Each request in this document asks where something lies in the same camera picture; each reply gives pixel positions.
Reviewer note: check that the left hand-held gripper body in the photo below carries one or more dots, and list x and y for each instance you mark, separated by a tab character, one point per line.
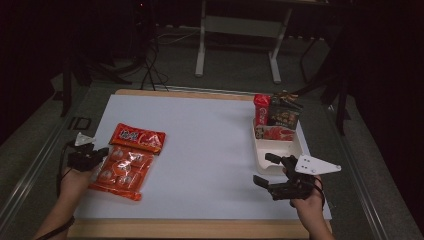
81	158

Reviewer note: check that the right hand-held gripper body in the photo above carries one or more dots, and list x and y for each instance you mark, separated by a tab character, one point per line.
316	165

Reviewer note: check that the white plastic bin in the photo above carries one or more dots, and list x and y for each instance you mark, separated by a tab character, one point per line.
276	150

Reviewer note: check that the orange snack packet clear windows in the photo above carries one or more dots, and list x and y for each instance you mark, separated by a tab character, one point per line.
121	171

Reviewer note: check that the red-orange snack packet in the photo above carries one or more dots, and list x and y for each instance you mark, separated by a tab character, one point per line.
138	137

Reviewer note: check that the red and black snack packet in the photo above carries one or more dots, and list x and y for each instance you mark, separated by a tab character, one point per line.
283	115

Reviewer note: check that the gold foil snack packet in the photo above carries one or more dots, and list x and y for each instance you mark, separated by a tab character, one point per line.
290	96

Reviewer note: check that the person's left hand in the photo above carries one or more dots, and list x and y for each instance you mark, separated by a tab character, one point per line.
76	185

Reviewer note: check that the person's right hand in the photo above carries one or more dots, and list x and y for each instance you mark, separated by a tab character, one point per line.
310	206

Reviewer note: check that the white sheet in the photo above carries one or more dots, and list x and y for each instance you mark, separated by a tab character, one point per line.
206	160

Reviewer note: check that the black stand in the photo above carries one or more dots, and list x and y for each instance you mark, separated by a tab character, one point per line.
340	96
66	83

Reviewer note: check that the black square floor bracket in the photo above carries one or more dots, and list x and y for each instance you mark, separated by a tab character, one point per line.
80	123

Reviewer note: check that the metal frame rail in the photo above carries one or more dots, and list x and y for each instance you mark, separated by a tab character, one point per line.
30	173
360	173
200	89

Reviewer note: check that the white table frame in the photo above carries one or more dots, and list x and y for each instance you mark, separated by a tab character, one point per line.
240	26

